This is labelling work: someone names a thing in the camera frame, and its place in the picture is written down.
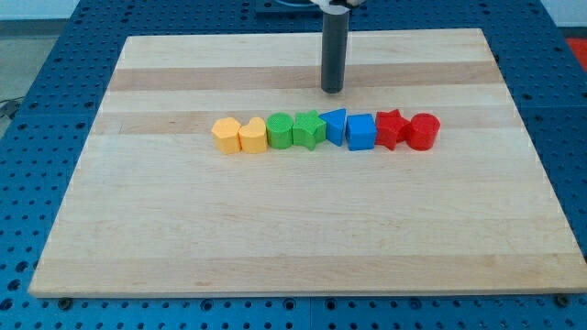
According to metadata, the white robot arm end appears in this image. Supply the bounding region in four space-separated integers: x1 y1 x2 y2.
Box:
310 0 366 15

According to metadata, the blue triangle block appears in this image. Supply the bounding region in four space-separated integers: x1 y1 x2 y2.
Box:
319 108 347 147

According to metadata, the green star block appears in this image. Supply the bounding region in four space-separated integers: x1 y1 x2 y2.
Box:
292 110 327 150

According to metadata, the green cylinder block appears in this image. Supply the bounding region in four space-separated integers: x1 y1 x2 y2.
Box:
266 113 294 149

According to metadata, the yellow heart block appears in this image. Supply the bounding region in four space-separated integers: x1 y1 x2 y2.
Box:
238 117 268 154

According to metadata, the yellow pentagon block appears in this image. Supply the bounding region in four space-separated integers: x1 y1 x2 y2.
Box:
211 117 241 154

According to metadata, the blue cube block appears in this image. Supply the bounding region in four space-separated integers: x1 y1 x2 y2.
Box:
345 114 377 151

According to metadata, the red star block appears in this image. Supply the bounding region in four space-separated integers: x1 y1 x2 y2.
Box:
375 109 410 150

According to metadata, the red cylinder block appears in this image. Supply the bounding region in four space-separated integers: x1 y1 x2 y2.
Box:
406 113 440 151

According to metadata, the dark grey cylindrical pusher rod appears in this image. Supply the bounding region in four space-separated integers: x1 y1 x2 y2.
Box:
321 5 349 94

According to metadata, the wooden board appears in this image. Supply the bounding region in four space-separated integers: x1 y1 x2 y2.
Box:
28 28 586 299

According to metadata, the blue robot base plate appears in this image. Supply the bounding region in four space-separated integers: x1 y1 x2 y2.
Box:
252 0 320 17

